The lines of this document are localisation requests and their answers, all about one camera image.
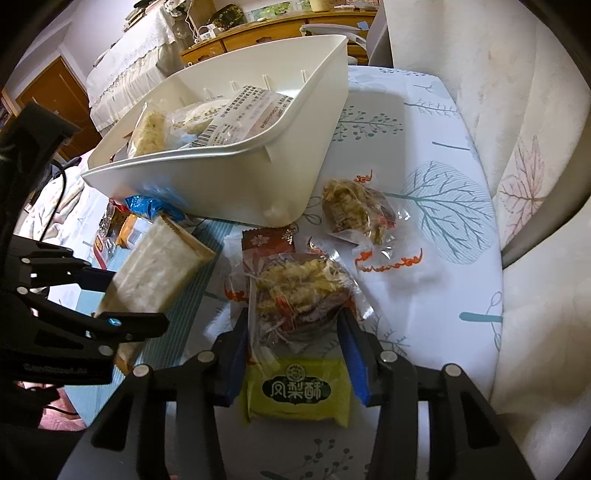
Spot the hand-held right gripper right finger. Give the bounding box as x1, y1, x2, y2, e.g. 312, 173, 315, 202
339, 310, 536, 480

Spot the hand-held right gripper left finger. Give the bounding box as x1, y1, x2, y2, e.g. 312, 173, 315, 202
55, 308, 250, 480

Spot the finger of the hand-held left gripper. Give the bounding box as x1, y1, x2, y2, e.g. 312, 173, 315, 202
9, 235, 116, 292
18, 291, 169, 359

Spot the large pale yellow cake packet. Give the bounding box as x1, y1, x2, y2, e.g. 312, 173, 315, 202
95, 215, 218, 370

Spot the meat floss snack packet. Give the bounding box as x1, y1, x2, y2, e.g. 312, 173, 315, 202
224, 237, 424, 370
318, 170, 411, 247

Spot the yellow snack bits packet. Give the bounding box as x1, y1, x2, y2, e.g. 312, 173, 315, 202
127, 104, 174, 158

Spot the white plastic storage bin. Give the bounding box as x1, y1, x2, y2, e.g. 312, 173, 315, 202
81, 33, 349, 227

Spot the clear packet with barcode label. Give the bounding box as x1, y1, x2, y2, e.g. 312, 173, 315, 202
166, 102, 241, 148

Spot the clear packet with text label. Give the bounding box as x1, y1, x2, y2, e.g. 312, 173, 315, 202
226, 84, 296, 139

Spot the orange snack packet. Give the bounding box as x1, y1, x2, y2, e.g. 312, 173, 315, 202
115, 215, 145, 250

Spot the green pastry packet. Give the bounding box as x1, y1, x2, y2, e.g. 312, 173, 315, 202
240, 356, 352, 428

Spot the dark red snack packet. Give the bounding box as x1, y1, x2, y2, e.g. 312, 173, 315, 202
99, 200, 127, 232

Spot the floral fleece blanket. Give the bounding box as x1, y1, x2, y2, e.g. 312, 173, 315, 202
14, 152, 112, 259

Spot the teal striped placemat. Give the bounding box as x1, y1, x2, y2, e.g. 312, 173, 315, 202
62, 217, 245, 430

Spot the blue foil snack packet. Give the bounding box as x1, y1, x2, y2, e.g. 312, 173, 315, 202
124, 195, 185, 220

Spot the brown snowflake print packet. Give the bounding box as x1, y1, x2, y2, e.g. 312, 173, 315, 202
241, 225, 297, 257

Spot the wooden door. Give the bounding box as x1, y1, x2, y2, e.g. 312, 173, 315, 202
16, 55, 102, 148

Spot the lace covered piano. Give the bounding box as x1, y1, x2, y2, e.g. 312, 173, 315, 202
87, 2, 185, 132

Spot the tree print tablecloth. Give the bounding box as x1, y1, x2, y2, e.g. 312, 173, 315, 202
14, 65, 509, 480

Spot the stack of books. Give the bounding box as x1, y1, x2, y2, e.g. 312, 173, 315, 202
122, 0, 162, 28

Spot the white leaf print curtain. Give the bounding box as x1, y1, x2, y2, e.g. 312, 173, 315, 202
383, 0, 591, 480

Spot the wooden desk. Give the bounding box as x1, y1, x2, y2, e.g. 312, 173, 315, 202
180, 7, 379, 65

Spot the dark floral bag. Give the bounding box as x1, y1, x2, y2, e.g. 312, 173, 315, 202
205, 4, 243, 24

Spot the grey office chair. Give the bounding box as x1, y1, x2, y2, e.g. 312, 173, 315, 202
299, 0, 393, 68

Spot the black cable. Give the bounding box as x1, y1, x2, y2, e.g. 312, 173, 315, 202
39, 159, 68, 241

